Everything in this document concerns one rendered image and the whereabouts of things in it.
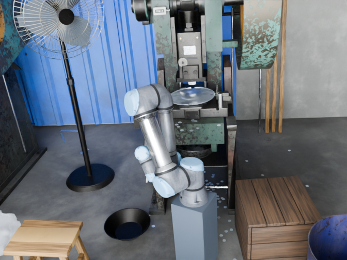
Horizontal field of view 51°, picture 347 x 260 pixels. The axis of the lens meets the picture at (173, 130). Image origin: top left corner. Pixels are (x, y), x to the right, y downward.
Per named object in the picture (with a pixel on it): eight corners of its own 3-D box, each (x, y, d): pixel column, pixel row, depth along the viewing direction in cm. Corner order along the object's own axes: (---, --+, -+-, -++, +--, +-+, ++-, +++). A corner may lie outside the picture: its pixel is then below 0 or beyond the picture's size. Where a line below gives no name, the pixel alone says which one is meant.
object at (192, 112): (203, 127, 220) (202, 106, 214) (179, 128, 222) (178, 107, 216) (203, 110, 243) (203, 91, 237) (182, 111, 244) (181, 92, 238)
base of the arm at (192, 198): (201, 210, 183) (200, 194, 178) (174, 202, 190) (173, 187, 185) (213, 193, 194) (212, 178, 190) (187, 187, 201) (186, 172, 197)
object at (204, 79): (207, 84, 232) (207, 76, 229) (175, 86, 234) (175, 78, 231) (207, 76, 246) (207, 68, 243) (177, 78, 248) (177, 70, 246)
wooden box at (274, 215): (316, 270, 200) (324, 220, 185) (247, 274, 201) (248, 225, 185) (294, 221, 236) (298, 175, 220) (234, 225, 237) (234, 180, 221)
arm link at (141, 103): (193, 188, 177) (155, 81, 174) (168, 201, 169) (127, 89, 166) (180, 188, 187) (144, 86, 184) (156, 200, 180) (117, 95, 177)
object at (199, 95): (166, 107, 220) (166, 106, 220) (171, 89, 245) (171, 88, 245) (215, 103, 216) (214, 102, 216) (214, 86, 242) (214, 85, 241)
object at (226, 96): (231, 100, 240) (231, 85, 235) (205, 101, 242) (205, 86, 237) (231, 97, 245) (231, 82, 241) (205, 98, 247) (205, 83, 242)
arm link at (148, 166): (170, 173, 192) (161, 154, 193) (152, 181, 186) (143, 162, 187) (163, 176, 199) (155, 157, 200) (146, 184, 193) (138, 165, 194)
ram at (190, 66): (203, 79, 225) (201, 30, 212) (178, 80, 226) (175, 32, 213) (203, 70, 240) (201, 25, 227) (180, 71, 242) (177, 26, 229)
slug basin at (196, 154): (220, 163, 246) (220, 150, 242) (170, 164, 250) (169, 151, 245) (219, 139, 276) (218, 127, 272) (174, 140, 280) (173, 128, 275)
